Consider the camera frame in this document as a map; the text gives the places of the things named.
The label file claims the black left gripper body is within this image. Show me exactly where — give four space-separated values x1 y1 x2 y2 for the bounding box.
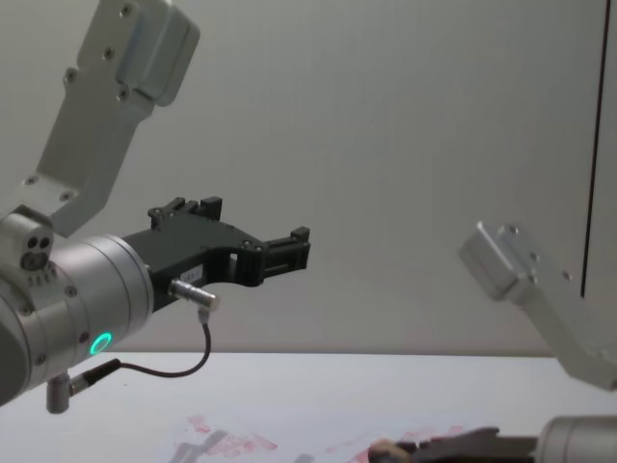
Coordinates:
122 213 266 315

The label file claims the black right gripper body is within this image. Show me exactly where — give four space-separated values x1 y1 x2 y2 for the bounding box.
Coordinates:
409 425 539 463

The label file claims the white table cloth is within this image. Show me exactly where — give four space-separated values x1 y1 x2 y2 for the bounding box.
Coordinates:
0 350 617 463

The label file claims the thin dark cable silver plug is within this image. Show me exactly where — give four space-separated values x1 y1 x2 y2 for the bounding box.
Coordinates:
69 277 223 393

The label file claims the dark thin vertical post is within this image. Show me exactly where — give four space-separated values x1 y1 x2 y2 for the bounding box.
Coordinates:
579 0 611 299

